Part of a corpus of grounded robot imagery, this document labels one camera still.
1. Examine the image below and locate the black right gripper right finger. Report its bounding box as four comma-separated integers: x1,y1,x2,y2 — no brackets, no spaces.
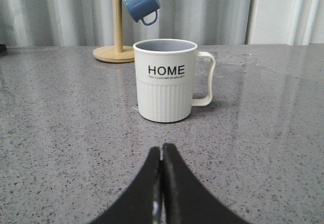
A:
163,144,247,223

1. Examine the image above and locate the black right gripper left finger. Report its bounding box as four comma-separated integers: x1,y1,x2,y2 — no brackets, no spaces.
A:
91,147,161,223

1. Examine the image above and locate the white HOME mug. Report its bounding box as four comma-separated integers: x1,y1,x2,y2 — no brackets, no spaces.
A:
133,38,216,123

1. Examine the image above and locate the wooden mug tree stand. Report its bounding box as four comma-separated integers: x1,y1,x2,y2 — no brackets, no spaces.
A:
93,0,134,63

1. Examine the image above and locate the blue enamel mug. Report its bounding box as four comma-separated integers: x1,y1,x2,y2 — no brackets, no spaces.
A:
122,0,160,26

